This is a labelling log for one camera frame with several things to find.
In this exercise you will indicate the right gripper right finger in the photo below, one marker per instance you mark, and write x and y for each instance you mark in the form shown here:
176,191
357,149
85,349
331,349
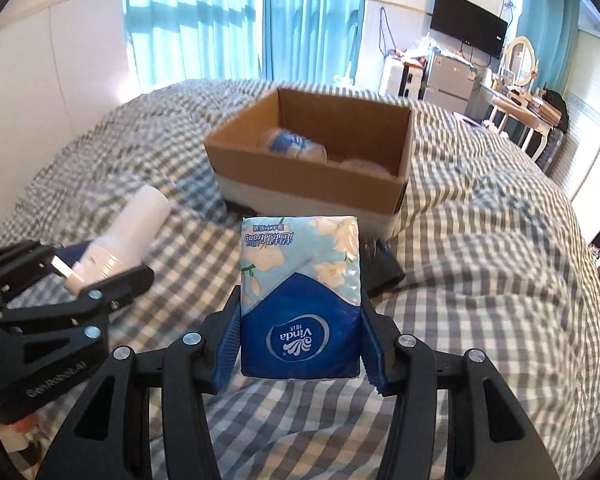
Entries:
490,435

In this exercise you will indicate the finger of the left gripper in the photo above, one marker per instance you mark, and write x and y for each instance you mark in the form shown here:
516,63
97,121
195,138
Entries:
21,266
96,302

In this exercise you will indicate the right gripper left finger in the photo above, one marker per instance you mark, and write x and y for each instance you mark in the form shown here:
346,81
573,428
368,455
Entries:
106,434

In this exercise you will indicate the white plastic bottle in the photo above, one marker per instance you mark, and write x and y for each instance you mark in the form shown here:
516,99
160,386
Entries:
124,245

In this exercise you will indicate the blue Vinda tissue pack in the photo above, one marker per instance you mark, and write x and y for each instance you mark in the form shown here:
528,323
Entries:
300,297

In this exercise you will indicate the grey checked bed quilt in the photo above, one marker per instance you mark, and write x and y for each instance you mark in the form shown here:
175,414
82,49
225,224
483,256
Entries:
491,249

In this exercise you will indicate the black flat object on bed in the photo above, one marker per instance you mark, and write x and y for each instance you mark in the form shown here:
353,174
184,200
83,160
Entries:
380,271

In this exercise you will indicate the water bottle blue label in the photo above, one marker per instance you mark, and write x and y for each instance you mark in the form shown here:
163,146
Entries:
285,142

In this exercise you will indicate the brown cardboard box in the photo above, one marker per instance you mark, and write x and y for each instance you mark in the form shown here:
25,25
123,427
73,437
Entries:
369,150

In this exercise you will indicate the teal window curtain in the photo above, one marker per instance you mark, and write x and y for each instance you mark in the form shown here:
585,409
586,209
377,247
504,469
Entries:
315,41

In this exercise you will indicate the wooden chair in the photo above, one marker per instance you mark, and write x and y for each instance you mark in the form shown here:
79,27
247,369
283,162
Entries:
504,108

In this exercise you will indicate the white suitcase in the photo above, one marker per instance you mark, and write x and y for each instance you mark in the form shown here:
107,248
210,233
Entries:
394,78

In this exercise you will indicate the small silver refrigerator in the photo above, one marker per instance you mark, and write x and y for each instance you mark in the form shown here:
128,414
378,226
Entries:
448,82

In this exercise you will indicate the oval vanity mirror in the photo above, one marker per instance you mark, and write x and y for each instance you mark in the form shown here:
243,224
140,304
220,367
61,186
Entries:
520,60

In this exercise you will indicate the teal right curtain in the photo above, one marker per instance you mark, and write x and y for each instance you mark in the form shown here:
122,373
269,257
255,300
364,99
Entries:
552,28

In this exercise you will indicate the black wall television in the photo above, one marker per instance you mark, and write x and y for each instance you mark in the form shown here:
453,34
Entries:
471,24

